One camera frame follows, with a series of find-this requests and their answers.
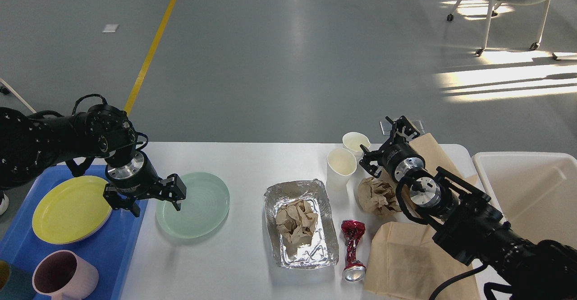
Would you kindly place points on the white plastic bin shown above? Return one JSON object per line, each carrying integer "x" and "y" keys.
{"x": 536, "y": 191}

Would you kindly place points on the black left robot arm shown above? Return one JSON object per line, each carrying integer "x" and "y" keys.
{"x": 30, "y": 144}

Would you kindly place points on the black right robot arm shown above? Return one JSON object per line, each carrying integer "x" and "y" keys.
{"x": 467, "y": 226}

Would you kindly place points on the brown paper bag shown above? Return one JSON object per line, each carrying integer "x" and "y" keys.
{"x": 405, "y": 264}
{"x": 435, "y": 153}

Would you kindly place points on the white chair leg with caster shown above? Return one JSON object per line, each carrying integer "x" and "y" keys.
{"x": 6, "y": 87}

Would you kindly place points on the crumpled brown paper in tray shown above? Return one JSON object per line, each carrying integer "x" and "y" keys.
{"x": 296, "y": 222}

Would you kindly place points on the front white paper cup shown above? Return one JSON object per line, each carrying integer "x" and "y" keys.
{"x": 340, "y": 166}

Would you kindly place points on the white paper cup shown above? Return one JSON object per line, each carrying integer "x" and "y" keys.
{"x": 352, "y": 141}
{"x": 340, "y": 166}

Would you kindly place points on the rear white paper cup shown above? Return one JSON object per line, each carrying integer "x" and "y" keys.
{"x": 352, "y": 141}

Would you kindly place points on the crushed red can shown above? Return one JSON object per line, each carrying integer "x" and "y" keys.
{"x": 353, "y": 231}

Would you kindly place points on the metal floor socket plate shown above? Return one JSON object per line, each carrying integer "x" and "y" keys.
{"x": 386, "y": 127}

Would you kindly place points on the front brown paper bag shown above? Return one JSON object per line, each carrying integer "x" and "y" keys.
{"x": 405, "y": 264}

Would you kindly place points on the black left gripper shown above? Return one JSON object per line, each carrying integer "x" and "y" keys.
{"x": 138, "y": 179}

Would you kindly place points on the teal cup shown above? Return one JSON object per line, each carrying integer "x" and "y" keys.
{"x": 15, "y": 283}

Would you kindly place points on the crumpled brown paper ball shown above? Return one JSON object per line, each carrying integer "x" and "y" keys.
{"x": 377, "y": 197}

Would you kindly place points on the aluminium foil tray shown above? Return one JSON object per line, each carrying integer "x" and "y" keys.
{"x": 324, "y": 247}

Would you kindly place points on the pink mug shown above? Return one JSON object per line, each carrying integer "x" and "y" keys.
{"x": 63, "y": 275}

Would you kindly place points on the yellow plate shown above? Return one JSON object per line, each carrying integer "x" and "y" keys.
{"x": 71, "y": 211}

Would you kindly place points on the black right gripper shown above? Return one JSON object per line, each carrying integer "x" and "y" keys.
{"x": 395, "y": 157}

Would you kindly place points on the light green plate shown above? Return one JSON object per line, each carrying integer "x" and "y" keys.
{"x": 205, "y": 207}

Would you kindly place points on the blue plastic tray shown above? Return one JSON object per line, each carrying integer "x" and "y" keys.
{"x": 109, "y": 249}

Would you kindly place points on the rear brown paper bag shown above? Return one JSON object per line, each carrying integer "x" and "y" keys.
{"x": 435, "y": 153}

